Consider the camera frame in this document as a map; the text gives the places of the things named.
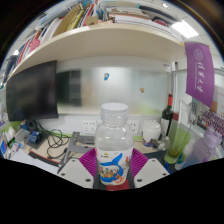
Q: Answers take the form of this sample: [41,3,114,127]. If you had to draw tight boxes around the flat round red coaster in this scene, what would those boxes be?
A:
[105,179,131,192]

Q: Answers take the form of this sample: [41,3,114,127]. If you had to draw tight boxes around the group photo poster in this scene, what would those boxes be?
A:
[196,107,224,141]

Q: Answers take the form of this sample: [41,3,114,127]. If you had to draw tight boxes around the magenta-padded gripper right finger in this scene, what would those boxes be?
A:
[128,147,170,190]

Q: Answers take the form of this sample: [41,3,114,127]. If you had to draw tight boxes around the black computer monitor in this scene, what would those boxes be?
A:
[5,59,59,123]

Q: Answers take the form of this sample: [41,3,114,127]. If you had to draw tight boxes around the white wall socket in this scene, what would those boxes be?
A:
[81,119,98,134]
[128,119,140,134]

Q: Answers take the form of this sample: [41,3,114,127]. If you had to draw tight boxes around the grey metal laptop stand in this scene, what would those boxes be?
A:
[57,131,98,174]

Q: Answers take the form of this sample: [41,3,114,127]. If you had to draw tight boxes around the clear plastic water bottle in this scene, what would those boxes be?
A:
[94,102,135,186]

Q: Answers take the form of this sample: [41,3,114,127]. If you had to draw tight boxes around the ceiling lights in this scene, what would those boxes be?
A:
[171,19,200,39]

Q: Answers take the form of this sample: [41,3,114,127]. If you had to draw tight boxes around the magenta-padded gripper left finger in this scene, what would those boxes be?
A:
[57,147,100,190]

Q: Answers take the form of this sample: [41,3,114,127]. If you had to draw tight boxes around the purple hanging banner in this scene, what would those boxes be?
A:
[184,41,216,108]

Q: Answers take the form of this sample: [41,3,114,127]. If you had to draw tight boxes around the small blue box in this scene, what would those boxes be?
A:
[28,130,43,144]

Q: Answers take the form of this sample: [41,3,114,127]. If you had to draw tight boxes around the tangled black cable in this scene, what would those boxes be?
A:
[45,128,70,160]

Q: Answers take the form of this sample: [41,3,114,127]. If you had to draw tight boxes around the wall shelf with books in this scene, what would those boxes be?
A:
[3,0,186,81]

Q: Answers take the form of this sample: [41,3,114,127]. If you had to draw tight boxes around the white ceramic jar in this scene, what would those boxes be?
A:
[142,119,162,148]

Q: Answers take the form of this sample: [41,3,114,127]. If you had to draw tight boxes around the dark wine bottle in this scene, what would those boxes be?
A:
[160,93,174,139]

